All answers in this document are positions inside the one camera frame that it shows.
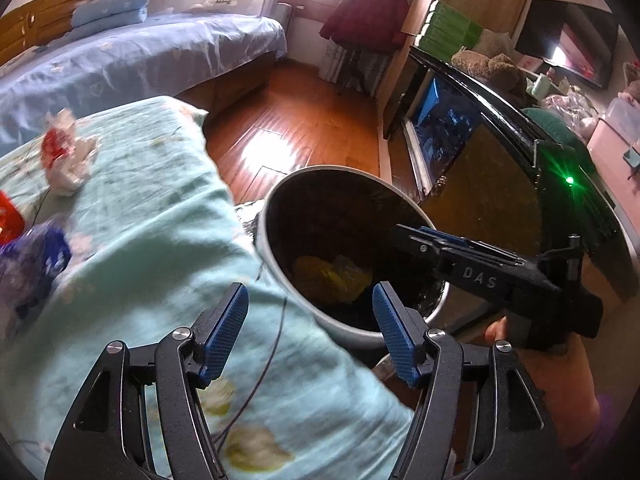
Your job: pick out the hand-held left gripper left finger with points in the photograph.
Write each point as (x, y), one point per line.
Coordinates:
(225, 335)

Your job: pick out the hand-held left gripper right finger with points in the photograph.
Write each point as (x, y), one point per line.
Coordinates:
(395, 340)

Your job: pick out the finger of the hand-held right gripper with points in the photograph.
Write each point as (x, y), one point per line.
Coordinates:
(412, 244)
(445, 236)

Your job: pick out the round white trash bin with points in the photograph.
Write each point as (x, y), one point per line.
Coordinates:
(300, 300)

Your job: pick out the white red wrapper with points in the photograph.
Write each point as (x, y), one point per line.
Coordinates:
(65, 160)

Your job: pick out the person's right forearm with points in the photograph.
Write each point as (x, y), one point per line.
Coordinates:
(605, 440)

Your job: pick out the person's right hand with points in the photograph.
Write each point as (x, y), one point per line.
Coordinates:
(560, 380)

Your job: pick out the glossy black cabinet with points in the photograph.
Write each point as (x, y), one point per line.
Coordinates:
(500, 170)

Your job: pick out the yellow crumpled wrapper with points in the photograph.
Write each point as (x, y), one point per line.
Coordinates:
(330, 280)

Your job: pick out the teal floral quilt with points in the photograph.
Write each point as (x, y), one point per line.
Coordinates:
(150, 235)

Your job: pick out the pink storage box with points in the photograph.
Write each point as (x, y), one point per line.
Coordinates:
(612, 165)

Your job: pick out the dark green cushion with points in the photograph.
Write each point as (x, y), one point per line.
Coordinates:
(557, 127)

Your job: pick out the brown teddy bear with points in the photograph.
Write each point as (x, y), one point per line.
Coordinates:
(487, 70)

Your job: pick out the pile of pink clothes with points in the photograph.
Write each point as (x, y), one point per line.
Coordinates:
(570, 110)

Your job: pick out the mint green cup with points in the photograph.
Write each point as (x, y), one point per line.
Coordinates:
(541, 86)

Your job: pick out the black clothes stand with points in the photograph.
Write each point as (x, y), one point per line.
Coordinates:
(352, 67)

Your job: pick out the translucent storage box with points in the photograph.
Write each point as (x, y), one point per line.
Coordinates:
(622, 112)

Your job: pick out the purple snack packet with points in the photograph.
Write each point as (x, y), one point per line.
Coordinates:
(35, 260)

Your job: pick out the stack of green boxes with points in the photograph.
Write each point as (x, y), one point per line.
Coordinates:
(447, 27)

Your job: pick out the black flat screen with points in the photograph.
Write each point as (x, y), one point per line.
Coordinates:
(555, 35)

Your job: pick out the dark red jacket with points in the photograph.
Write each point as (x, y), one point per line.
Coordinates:
(365, 15)

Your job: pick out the red snack packet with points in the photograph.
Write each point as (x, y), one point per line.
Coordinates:
(9, 217)

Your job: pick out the bed with blue sheet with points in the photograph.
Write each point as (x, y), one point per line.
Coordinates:
(150, 60)

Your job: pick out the folded blue blanket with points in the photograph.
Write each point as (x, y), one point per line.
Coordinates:
(107, 12)

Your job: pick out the wooden headboard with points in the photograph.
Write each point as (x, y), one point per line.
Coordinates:
(30, 25)

